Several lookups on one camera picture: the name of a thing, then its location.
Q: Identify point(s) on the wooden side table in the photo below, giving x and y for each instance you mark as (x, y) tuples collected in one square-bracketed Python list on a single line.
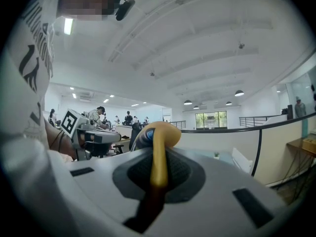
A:
[(300, 144)]

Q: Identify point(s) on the black head-mounted camera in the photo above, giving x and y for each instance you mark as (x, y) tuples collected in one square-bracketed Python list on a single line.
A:
[(124, 9)]

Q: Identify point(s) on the beige partition with black rail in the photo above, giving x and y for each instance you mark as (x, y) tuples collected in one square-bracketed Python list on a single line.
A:
[(217, 142)]

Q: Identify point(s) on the person's white printed t-shirt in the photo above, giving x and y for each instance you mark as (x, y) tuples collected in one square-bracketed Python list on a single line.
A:
[(24, 107)]

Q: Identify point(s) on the white ceiling light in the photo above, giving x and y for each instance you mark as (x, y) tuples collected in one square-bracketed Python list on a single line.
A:
[(68, 26)]

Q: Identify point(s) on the black office chair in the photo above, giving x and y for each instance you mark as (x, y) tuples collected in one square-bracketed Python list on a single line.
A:
[(134, 132)]

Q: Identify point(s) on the yellow printed mouse pad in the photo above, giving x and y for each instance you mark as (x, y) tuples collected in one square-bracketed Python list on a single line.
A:
[(159, 162)]

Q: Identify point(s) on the yellow cardboard box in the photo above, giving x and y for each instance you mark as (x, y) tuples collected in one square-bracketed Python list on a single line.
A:
[(311, 140)]

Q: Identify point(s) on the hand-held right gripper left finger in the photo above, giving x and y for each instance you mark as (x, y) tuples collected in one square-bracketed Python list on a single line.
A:
[(98, 194)]

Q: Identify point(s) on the small potted plant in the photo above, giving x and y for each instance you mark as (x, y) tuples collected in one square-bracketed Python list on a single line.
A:
[(216, 156)]

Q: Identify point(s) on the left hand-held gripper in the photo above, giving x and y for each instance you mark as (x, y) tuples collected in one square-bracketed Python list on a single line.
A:
[(71, 122)]

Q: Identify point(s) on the large window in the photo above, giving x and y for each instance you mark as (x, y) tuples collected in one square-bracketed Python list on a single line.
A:
[(211, 120)]

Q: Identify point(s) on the black metal railing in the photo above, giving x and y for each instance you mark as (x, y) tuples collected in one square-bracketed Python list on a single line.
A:
[(251, 117), (181, 121)]

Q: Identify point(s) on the person's left forearm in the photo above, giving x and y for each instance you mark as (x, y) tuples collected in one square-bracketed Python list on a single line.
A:
[(53, 137)]

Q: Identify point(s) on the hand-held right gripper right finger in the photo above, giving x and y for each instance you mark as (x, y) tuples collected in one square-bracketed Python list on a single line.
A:
[(217, 206)]

